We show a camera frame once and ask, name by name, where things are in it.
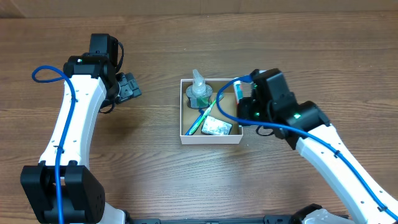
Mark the blue toothpaste tube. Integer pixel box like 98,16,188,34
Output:
233,80,250,105

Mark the green toothbrush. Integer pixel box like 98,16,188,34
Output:
189,100,217,136

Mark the green soap packet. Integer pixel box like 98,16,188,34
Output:
201,116,233,136

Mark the blue disposable razor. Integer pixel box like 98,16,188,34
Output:
185,110,204,136

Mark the clear soap pump bottle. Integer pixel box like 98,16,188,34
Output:
185,69,213,110

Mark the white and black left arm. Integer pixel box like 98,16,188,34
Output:
20,34,142,223

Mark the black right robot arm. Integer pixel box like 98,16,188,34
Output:
236,68,397,223

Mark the white cardboard box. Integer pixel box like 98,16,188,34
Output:
180,78,243,145

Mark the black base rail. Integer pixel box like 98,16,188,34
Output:
124,214,349,224

